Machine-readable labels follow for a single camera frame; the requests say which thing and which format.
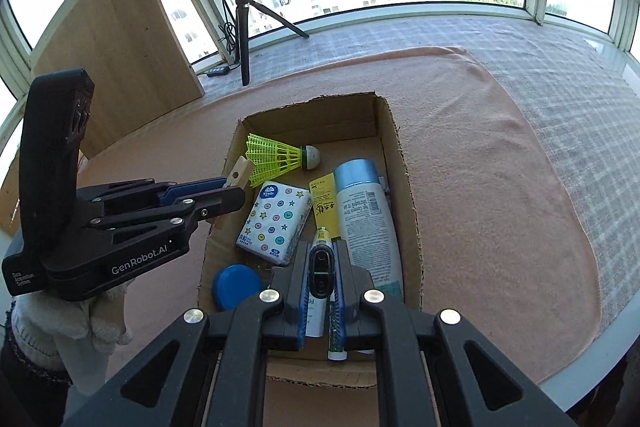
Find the light oak wooden board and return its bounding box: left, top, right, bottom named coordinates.
left=31, top=0, right=206, bottom=160

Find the wooden clothespin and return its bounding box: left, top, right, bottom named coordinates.
left=225, top=156, right=255, bottom=190

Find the yellow and grey ruler card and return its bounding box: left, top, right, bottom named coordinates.
left=309, top=173, right=343, bottom=240

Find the black tripod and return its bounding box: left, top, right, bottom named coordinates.
left=225, top=0, right=311, bottom=86

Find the green and white tube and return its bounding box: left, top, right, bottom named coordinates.
left=327, top=299, right=347, bottom=362

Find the patterned white tube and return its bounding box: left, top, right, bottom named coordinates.
left=307, top=227, right=335, bottom=300

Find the yellow shuttlecock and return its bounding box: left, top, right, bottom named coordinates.
left=245, top=133, right=321, bottom=188

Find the white sunscreen bottle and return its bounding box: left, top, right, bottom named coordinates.
left=333, top=158, right=405, bottom=308

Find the pine plank panel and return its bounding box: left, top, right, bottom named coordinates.
left=0, top=152, right=23, bottom=238

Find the cardboard box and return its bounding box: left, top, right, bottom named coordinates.
left=197, top=92, right=425, bottom=390

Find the patterned tissue pack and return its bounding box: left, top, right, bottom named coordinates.
left=236, top=182, right=313, bottom=267

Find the black ring light cable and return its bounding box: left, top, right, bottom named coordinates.
left=197, top=0, right=241, bottom=78

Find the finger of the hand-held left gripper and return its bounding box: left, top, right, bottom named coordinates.
left=77, top=177, right=229, bottom=204
left=92, top=187, right=246, bottom=236

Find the checkered cloth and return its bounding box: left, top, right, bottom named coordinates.
left=195, top=14, right=640, bottom=333

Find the blue round container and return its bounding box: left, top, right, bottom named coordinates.
left=212, top=264, right=264, bottom=312

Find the person's left hand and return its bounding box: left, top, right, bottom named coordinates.
left=10, top=278, right=135, bottom=400

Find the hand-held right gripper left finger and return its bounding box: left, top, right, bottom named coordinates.
left=60, top=241, right=311, bottom=427

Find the person's left forearm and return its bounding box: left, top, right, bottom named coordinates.
left=0, top=307, right=76, bottom=427

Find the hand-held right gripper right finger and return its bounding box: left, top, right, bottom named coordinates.
left=327, top=239, right=576, bottom=427

